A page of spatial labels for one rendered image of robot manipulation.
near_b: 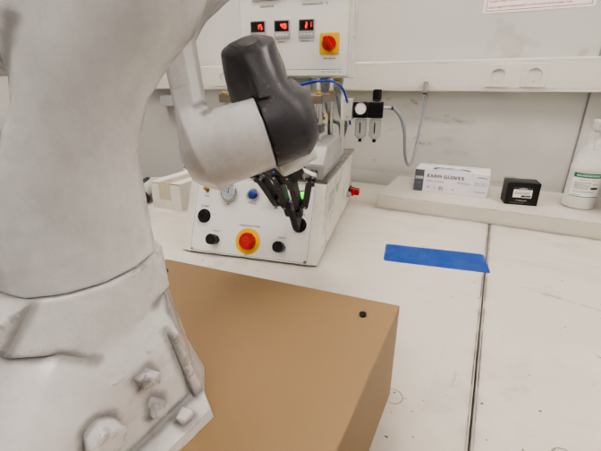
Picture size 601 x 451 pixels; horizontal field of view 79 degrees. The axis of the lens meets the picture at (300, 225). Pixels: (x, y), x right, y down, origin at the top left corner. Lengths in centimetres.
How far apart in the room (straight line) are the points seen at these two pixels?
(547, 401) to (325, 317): 32
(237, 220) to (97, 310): 63
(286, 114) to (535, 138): 113
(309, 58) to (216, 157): 74
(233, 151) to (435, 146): 113
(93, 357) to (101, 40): 20
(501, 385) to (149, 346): 47
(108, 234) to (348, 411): 23
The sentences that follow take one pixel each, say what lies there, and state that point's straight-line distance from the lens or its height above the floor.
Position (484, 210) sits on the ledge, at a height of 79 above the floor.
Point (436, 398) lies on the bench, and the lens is 56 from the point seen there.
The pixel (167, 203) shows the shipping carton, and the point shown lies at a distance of 127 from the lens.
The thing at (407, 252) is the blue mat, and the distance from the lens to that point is 94.
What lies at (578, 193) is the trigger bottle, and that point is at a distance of 132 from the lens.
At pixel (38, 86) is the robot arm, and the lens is 26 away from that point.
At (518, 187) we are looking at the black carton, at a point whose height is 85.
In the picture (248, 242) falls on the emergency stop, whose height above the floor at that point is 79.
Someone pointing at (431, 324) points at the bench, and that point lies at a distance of 69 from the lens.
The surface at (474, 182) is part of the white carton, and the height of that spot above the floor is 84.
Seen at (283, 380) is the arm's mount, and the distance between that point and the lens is 37.
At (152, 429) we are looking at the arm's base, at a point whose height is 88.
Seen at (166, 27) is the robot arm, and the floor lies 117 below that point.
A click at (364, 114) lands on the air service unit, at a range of 112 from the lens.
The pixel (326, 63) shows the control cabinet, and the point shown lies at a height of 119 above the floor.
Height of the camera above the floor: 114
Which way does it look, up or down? 21 degrees down
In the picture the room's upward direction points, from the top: straight up
